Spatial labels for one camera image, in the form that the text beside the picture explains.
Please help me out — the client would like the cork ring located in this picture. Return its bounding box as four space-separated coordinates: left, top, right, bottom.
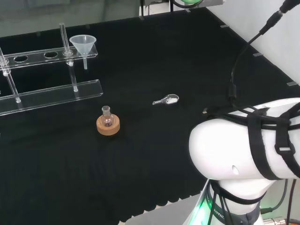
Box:
96 114 121 136

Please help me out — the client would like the thin black base cable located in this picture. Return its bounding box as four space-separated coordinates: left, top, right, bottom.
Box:
260 179 289 213

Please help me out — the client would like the pale board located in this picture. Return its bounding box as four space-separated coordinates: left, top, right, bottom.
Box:
124 194 205 225

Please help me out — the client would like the black bench cloth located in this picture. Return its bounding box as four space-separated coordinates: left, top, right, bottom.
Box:
0 6 300 223

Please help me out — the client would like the clear acrylic funnel stand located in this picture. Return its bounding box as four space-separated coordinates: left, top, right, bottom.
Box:
0 22 104 117

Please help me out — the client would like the translucent plastic funnel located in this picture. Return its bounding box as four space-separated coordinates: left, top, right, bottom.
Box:
69 34 97 70

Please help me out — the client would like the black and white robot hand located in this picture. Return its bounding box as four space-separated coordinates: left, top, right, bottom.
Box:
172 0 225 7

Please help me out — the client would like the thick black cable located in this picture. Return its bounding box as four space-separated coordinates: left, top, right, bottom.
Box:
227 0 300 111

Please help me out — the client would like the small round-bottom glass flask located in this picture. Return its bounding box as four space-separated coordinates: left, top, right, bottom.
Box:
101 105 116 128

